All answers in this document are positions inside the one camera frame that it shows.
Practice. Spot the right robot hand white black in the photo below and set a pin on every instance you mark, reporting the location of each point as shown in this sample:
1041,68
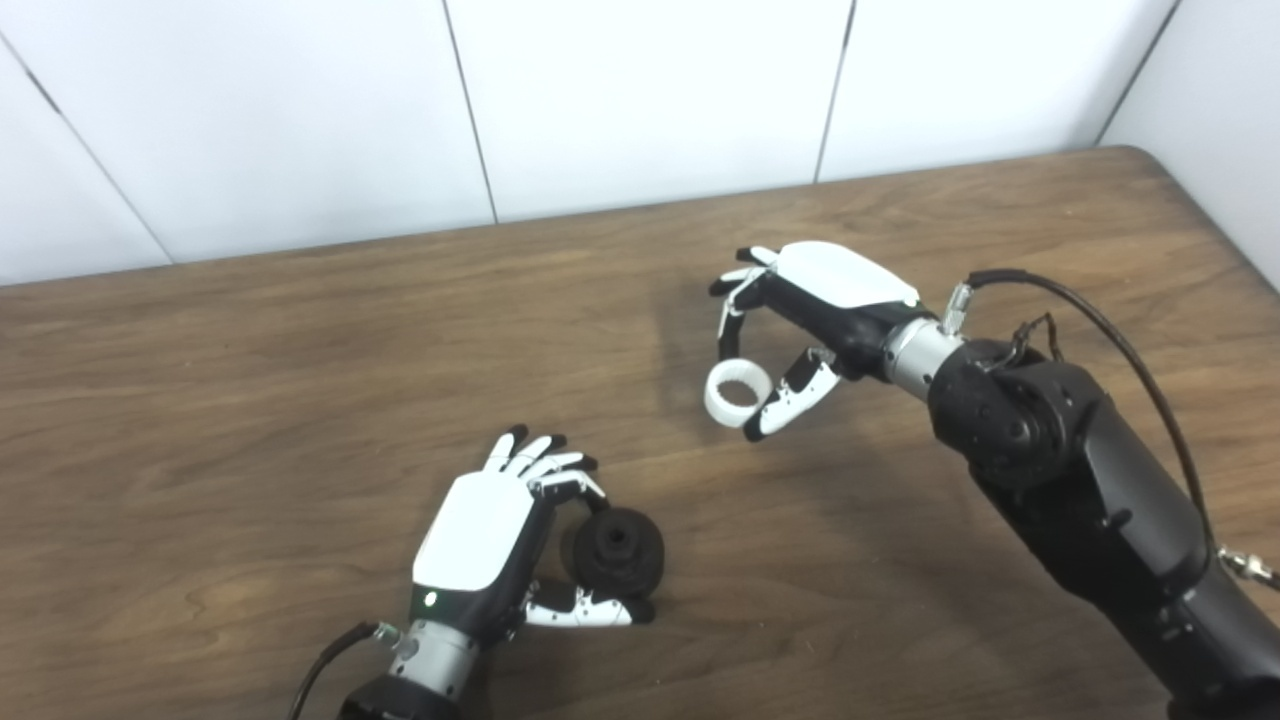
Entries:
845,280

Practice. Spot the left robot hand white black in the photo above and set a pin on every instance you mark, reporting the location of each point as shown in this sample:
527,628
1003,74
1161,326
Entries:
470,535

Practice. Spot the round black part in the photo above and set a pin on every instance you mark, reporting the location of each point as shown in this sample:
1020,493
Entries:
618,555

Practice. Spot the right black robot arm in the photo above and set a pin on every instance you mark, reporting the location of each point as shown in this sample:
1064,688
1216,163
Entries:
1090,500

